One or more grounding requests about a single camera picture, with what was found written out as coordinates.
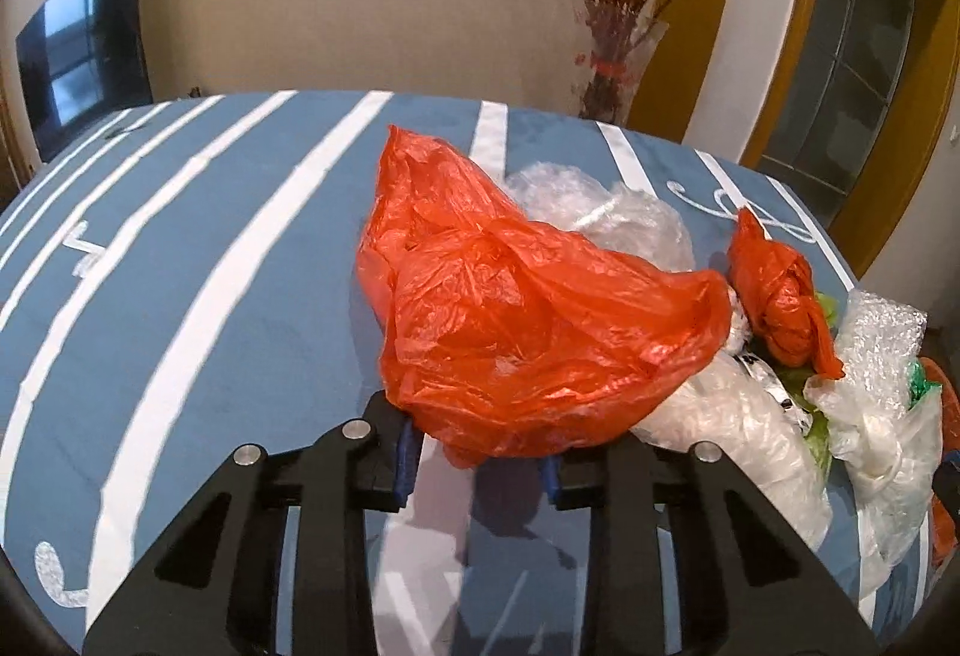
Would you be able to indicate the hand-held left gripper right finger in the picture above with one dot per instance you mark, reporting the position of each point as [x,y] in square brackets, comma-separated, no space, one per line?
[550,477]

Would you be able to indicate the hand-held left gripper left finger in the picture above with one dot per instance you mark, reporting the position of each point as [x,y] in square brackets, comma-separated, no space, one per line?
[405,455]

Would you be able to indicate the large orange plastic bag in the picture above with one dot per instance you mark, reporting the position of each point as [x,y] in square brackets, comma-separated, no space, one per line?
[510,319]

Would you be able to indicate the green plastic bag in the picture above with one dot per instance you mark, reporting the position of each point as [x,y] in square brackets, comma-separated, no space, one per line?
[819,435]

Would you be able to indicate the large clear plastic bag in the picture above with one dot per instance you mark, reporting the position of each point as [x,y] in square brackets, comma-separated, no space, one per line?
[735,435]

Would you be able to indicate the black and white wrapper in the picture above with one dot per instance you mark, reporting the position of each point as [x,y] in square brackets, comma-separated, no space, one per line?
[772,382]

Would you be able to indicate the crumpled clear plastic bag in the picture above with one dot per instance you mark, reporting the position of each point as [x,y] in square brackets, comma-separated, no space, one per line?
[600,206]

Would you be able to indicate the small knotted orange plastic bag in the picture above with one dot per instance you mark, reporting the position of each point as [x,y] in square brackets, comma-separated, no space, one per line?
[780,296]

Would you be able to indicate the bubble wrap sheet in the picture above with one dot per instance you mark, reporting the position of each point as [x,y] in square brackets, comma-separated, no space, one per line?
[877,334]

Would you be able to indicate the clear glass vase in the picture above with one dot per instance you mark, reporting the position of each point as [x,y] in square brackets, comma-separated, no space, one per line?
[619,64]

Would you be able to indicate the wooden framed glass door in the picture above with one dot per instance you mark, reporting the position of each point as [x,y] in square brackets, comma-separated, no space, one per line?
[862,64]

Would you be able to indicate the black flat television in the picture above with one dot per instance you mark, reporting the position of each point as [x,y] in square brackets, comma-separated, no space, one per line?
[82,41]

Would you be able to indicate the yellow wooden wall trim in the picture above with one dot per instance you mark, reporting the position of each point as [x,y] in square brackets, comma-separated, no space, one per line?
[690,26]

